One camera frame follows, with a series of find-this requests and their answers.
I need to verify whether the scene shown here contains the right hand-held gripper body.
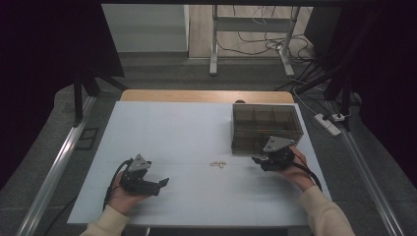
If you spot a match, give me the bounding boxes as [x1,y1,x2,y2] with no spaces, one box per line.
[261,135,297,172]

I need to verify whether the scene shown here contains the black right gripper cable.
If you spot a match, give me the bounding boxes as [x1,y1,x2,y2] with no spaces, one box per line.
[289,156,325,192]

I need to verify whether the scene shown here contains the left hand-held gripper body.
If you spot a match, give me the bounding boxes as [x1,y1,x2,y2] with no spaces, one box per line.
[118,153,162,198]

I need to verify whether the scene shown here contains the black overhead frame bar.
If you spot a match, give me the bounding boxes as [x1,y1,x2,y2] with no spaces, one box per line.
[98,0,383,8]

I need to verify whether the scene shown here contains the person's right hand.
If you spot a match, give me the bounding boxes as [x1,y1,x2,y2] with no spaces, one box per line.
[278,145,318,193]

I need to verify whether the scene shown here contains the black curtain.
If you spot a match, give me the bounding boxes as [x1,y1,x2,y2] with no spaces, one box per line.
[304,0,417,191]
[0,0,126,192]

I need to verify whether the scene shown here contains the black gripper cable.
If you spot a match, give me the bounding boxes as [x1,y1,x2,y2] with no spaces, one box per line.
[289,156,325,192]
[101,157,135,211]

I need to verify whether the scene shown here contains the black floor frame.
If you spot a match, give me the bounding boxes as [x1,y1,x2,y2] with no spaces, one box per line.
[75,127,100,151]

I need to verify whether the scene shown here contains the white cabinet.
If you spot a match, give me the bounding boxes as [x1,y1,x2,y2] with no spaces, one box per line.
[100,3,191,54]

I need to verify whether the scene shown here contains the person's left hand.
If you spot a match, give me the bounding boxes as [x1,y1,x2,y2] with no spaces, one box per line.
[106,171,149,217]

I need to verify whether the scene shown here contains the white metal desk frame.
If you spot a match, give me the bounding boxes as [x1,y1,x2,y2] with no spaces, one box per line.
[208,4,301,79]

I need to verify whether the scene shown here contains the aluminium rail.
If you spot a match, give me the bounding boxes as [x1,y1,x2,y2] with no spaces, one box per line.
[327,99,407,236]
[15,94,98,236]

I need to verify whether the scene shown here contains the smoked transparent drawer box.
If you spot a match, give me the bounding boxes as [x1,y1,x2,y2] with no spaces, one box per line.
[229,102,305,156]

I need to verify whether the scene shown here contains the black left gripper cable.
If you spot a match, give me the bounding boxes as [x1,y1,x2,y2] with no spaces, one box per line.
[101,157,135,211]

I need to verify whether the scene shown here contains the white table mat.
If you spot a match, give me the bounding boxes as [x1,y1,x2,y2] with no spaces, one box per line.
[67,100,332,228]

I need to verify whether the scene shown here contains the white power strip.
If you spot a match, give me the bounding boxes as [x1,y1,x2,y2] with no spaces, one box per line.
[313,112,342,138]

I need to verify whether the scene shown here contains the tangle of black floor cables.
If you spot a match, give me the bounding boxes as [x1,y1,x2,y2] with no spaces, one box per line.
[215,4,328,93]

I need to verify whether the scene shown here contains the wooden table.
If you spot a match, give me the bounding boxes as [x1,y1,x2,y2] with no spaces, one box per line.
[119,88,296,105]

